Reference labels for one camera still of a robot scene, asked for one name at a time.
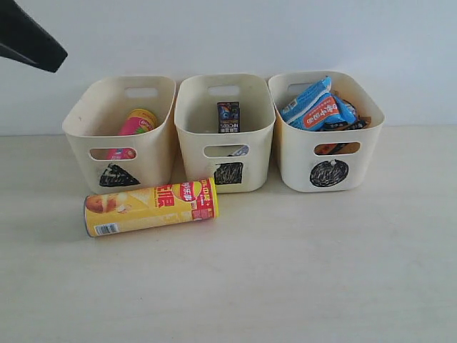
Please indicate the purple drink carton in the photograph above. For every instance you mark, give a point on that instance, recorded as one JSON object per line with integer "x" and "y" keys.
{"x": 229, "y": 117}

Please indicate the orange noodle packet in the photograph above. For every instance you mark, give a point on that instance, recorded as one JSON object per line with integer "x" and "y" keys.
{"x": 359, "y": 122}

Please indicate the cream bin with circle mark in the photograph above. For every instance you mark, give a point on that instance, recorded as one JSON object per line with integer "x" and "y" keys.
{"x": 324, "y": 161}

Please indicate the yellow chips can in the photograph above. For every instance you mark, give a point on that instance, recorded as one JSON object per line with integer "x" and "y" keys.
{"x": 150, "y": 207}

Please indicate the cream bin with triangle mark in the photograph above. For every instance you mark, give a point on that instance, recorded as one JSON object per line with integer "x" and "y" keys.
{"x": 114, "y": 163}

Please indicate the blue white milk carton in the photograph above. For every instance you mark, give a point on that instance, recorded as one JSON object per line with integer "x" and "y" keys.
{"x": 241, "y": 151}

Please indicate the cream bin with square mark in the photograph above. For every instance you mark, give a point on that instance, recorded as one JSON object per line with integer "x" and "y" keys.
{"x": 205, "y": 151}

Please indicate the blue noodle packet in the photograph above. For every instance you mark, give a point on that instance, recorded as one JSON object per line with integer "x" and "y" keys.
{"x": 312, "y": 108}

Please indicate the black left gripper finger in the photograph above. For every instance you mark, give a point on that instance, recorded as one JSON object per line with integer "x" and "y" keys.
{"x": 25, "y": 41}

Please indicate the pink chips can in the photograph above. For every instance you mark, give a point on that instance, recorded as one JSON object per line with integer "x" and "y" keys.
{"x": 138, "y": 121}

